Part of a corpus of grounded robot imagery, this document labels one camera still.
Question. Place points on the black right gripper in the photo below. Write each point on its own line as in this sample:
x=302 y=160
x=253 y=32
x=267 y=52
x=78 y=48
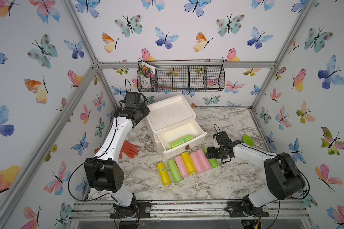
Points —
x=210 y=153

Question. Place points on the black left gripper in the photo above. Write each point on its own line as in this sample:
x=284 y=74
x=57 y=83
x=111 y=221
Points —
x=146 y=110

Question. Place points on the white top drawer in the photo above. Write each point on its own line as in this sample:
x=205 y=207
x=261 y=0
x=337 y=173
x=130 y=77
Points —
x=161 y=141

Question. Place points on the green trash bag roll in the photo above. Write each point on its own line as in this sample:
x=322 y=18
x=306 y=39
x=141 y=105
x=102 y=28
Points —
x=213 y=162
x=181 y=141
x=174 y=171

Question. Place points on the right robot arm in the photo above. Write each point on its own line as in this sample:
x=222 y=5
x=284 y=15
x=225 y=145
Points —
x=283 y=178

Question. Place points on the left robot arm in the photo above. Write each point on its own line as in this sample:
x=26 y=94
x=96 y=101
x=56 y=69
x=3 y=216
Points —
x=103 y=171

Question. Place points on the pink trash bag roll right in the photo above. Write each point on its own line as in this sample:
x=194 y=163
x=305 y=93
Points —
x=204 y=161

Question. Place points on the pink trash bag roll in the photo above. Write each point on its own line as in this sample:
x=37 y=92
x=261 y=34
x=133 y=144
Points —
x=197 y=163
x=204 y=161
x=181 y=166

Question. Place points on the pink trash bag roll middle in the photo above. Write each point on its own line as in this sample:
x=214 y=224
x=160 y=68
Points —
x=197 y=163

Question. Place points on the white three-drawer cabinet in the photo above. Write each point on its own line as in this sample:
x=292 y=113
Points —
x=170 y=120

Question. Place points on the yellow trash bag roll middle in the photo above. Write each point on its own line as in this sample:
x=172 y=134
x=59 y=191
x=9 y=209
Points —
x=188 y=163

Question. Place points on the yellow trash bag roll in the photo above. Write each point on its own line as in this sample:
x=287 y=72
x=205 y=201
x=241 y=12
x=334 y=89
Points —
x=188 y=163
x=163 y=174

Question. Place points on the pink trash bag roll left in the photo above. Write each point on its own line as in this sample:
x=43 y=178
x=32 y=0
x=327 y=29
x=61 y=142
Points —
x=181 y=166

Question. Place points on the yellow trash bag roll left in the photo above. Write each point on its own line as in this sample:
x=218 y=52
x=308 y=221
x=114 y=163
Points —
x=163 y=174

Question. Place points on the red work glove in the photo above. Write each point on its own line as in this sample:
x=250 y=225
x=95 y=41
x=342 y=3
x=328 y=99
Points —
x=129 y=150

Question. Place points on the seed packet in basket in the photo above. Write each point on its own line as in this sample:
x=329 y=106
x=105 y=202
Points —
x=147 y=75

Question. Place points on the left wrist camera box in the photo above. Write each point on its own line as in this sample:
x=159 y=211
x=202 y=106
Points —
x=134 y=99

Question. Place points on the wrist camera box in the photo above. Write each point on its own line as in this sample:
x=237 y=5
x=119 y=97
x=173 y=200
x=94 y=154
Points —
x=221 y=139
x=134 y=99

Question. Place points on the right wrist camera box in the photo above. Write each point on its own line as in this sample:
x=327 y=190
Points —
x=221 y=139

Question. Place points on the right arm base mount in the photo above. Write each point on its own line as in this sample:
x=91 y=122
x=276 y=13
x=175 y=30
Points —
x=244 y=208

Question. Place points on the black wire wall basket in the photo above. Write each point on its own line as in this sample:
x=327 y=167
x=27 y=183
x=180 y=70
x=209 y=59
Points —
x=186 y=76

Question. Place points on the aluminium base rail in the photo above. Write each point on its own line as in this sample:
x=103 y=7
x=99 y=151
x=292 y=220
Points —
x=188 y=209

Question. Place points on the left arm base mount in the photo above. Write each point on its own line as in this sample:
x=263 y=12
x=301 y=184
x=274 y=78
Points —
x=129 y=210

